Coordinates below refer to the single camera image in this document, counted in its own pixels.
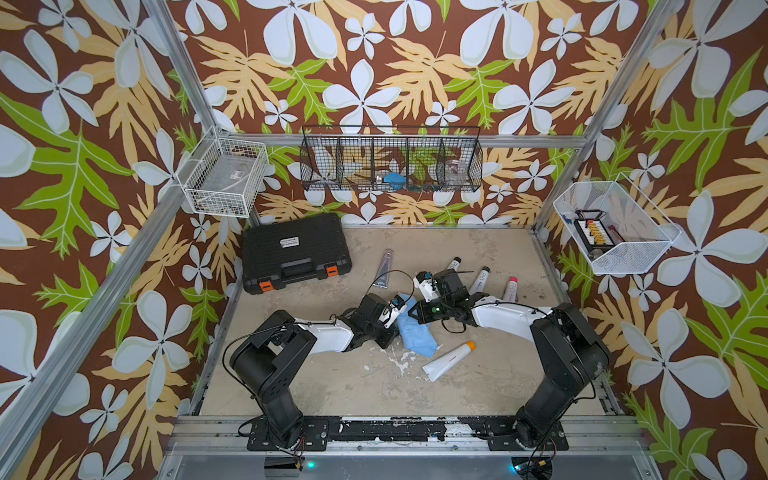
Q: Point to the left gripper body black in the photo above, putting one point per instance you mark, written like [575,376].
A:
[377,331]

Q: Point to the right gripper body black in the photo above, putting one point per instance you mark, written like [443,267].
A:
[436,309]

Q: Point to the silver purple toothpaste tube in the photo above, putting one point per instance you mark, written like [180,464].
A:
[382,276]

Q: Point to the blue microfiber cloth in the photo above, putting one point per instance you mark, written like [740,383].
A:
[416,337]

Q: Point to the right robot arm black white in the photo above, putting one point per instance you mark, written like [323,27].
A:
[570,351]

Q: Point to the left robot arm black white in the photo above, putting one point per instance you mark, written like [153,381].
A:
[267,361]

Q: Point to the white tube grey cap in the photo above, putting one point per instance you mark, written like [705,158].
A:
[480,281]

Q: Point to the white tube black cap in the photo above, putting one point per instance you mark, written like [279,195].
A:
[455,264]

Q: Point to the white tube pink cap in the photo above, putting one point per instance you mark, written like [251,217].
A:
[511,290]

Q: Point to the white tube orange cap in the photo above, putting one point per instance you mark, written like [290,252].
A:
[438,367]

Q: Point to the black tool case orange latches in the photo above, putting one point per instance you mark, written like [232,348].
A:
[276,255]

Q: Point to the blue object in basket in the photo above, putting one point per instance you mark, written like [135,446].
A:
[395,180]

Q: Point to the black box yellow items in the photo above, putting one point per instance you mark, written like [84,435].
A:
[592,230]

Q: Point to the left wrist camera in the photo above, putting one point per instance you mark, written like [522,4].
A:
[396,306]

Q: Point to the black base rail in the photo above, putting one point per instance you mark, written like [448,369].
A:
[498,432]

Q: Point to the black wire basket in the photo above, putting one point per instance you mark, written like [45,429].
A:
[359,157]

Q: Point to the white wire basket right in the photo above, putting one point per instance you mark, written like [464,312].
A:
[642,231]

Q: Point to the white wire basket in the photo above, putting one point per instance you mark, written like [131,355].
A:
[642,231]
[222,174]

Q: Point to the white wire basket left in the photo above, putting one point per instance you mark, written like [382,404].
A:
[222,174]

